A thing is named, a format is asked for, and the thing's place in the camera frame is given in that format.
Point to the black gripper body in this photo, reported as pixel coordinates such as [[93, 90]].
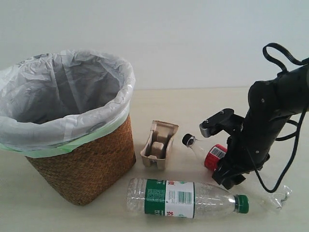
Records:
[[245, 153]]

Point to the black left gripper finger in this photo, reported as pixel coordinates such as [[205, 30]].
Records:
[[222, 173]]

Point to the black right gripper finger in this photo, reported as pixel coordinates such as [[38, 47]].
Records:
[[232, 179]]

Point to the clear bottle red label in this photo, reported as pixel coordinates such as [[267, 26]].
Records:
[[209, 155]]

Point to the clear bottle green cap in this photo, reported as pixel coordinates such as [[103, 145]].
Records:
[[182, 199]]

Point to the brown pulp cardboard tray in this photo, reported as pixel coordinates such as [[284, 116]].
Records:
[[158, 147]]

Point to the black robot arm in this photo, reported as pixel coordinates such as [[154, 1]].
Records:
[[276, 110]]

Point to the woven wicker waste basket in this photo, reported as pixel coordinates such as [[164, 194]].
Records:
[[83, 174]]

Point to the translucent white bin liner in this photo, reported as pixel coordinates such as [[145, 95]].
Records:
[[51, 104]]

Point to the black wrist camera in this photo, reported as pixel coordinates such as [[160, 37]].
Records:
[[224, 120]]

